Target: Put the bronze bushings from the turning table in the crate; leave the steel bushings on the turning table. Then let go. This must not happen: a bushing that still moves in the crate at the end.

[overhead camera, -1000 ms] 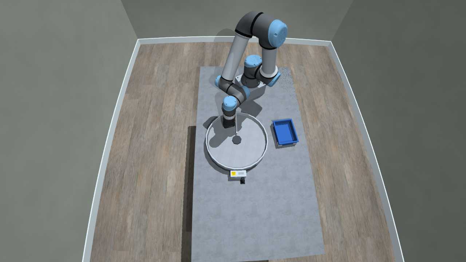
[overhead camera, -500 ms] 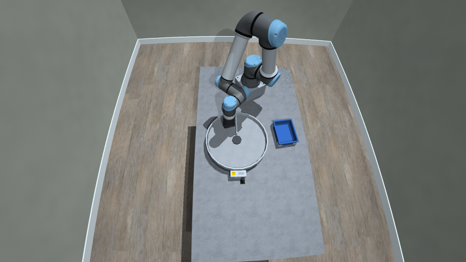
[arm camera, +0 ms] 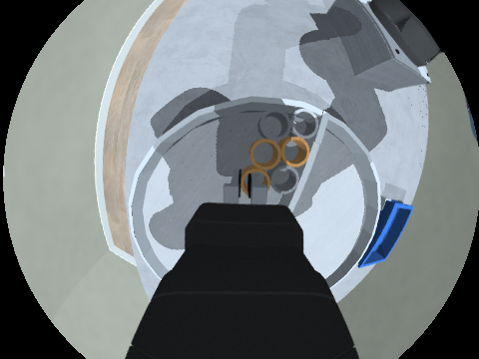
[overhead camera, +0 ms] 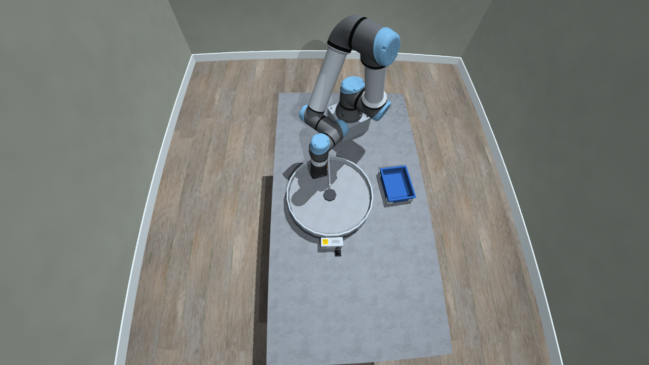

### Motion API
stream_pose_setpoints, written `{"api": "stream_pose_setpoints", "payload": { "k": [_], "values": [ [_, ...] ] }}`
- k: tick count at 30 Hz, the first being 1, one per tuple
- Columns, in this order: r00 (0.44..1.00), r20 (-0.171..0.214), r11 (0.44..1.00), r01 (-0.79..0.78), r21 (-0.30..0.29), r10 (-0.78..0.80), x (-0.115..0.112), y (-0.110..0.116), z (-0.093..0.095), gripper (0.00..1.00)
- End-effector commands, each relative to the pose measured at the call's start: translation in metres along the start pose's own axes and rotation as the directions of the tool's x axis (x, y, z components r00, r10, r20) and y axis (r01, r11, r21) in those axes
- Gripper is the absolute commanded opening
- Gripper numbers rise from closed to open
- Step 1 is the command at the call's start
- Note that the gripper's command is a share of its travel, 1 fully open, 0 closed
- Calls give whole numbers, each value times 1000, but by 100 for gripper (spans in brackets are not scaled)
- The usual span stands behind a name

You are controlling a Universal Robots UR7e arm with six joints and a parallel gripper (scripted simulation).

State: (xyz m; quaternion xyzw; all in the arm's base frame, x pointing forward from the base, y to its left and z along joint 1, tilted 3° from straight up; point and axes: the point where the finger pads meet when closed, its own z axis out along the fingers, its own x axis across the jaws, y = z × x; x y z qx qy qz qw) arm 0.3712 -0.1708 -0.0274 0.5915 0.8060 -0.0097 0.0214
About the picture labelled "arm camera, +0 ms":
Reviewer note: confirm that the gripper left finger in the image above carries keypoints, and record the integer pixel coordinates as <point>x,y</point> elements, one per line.
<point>232,190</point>

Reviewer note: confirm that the grey metal ring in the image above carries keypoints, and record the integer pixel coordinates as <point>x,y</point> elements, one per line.
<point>291,182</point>
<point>310,120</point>
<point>284,120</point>

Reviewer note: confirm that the blue open crate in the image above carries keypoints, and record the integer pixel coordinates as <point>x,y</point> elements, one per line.
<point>392,220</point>

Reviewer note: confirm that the bronze bushing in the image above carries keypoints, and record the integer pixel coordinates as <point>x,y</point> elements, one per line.
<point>251,169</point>
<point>302,155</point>
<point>275,157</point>

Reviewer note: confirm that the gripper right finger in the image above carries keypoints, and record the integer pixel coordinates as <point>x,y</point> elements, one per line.
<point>257,191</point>

